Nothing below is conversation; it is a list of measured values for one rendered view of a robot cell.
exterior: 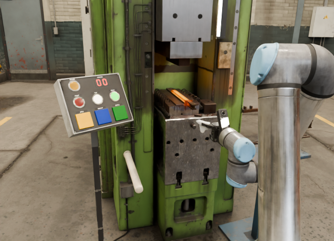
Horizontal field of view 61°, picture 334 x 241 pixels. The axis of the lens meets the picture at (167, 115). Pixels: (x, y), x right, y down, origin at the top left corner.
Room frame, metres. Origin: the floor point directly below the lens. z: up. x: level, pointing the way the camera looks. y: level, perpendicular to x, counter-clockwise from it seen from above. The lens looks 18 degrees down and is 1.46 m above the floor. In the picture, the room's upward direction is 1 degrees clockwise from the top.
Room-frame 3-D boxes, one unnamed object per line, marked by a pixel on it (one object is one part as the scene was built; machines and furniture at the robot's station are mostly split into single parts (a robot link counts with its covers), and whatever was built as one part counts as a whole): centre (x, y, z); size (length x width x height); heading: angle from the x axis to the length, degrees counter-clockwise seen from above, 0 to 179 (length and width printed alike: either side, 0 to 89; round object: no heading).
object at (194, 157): (1.93, -0.10, 0.69); 0.56 x 0.38 x 0.45; 16
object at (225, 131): (1.18, -0.28, 0.98); 0.10 x 0.05 x 0.09; 106
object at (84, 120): (1.31, 0.40, 1.01); 0.07 x 0.05 x 0.07; 131
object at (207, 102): (1.81, -0.26, 0.95); 0.12 x 0.08 x 0.06; 16
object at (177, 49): (1.90, -0.05, 1.32); 0.42 x 0.20 x 0.10; 16
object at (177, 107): (1.90, -0.05, 0.96); 0.42 x 0.20 x 0.09; 16
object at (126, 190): (1.71, 0.27, 0.36); 0.09 x 0.07 x 0.12; 106
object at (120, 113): (1.44, 0.25, 1.01); 0.07 x 0.05 x 0.07; 131
